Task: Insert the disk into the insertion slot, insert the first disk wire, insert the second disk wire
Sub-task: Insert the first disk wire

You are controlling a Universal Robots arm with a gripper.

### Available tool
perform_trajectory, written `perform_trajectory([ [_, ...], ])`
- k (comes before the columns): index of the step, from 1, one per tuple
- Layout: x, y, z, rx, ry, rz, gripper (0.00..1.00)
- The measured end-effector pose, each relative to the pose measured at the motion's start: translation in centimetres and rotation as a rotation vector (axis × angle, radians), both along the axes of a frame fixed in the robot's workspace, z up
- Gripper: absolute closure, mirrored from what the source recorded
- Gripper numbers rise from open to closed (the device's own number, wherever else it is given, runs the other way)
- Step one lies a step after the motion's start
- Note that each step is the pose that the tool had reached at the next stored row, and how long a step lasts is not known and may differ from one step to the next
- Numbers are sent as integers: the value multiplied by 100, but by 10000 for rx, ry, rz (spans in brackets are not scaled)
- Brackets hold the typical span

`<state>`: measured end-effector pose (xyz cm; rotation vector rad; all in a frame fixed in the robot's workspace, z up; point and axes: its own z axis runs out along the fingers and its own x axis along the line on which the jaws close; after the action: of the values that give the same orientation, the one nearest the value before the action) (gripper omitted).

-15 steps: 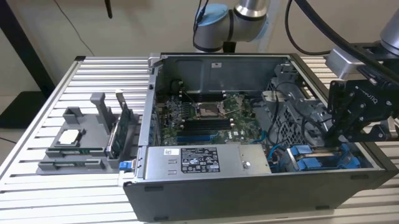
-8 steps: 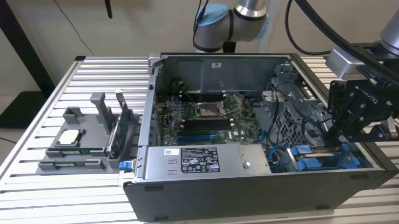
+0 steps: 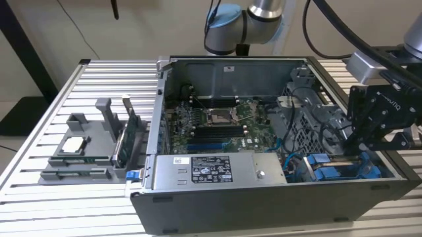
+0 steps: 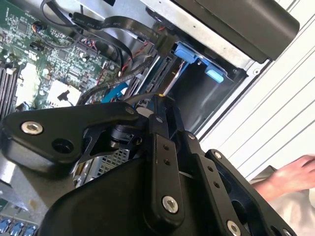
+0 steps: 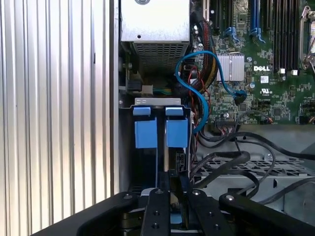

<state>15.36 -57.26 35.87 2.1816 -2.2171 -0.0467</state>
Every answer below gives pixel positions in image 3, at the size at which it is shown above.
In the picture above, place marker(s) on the green graphics card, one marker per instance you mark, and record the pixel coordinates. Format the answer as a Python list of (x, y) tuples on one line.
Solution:
[(127, 143)]

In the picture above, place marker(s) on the green RAM stick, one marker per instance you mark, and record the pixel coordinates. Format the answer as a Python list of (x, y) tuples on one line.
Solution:
[(81, 161), (77, 172)]

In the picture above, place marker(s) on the blue disk carrier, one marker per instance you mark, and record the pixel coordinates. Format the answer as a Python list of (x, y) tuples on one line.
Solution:
[(325, 174)]

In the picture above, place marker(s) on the blue expansion slot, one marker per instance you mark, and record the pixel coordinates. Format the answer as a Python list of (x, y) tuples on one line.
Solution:
[(207, 147)]

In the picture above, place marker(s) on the silver CPU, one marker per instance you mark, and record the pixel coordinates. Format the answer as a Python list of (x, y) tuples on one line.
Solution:
[(73, 145)]

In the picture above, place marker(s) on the grey parts rack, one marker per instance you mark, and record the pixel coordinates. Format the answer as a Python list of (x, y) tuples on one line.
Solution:
[(94, 148)]

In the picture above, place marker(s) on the black expansion slot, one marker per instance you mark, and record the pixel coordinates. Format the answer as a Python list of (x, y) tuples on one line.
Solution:
[(204, 141)]

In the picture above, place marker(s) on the black wrist bracket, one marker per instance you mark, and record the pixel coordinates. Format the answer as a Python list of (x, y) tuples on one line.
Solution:
[(408, 58)]

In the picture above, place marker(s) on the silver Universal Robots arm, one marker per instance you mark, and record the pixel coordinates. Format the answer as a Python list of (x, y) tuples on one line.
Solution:
[(227, 34)]

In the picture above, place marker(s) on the CPU socket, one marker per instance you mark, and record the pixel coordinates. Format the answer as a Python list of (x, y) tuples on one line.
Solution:
[(219, 116)]

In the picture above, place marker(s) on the blue port connector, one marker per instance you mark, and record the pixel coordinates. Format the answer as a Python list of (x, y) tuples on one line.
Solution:
[(131, 175)]

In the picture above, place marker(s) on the silver power supply unit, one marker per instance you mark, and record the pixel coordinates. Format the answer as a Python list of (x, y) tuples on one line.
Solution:
[(243, 170)]

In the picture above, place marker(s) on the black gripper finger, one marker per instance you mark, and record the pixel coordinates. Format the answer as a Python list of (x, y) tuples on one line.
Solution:
[(394, 140), (363, 116)]

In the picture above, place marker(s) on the black open PC case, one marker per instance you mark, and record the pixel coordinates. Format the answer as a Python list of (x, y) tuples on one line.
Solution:
[(229, 212)]

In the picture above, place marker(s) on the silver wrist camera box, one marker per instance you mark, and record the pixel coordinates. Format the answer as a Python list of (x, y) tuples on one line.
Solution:
[(363, 66)]

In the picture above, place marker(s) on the grey metal disk bay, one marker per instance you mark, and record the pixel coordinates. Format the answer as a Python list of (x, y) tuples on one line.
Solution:
[(384, 170)]

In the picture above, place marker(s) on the black antenna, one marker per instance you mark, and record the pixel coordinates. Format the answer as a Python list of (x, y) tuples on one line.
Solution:
[(114, 10)]

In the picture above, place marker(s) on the green motherboard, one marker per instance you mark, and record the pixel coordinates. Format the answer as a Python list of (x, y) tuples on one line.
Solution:
[(256, 133)]

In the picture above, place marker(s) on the grey metal drive cage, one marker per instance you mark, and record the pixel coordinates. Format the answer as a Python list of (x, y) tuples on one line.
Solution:
[(299, 103)]

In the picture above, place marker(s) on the black RAM slot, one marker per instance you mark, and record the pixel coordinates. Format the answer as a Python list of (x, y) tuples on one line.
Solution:
[(220, 128), (220, 137), (220, 134)]

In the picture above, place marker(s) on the thin metal locking lever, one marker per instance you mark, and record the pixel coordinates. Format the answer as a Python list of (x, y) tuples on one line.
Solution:
[(200, 103)]

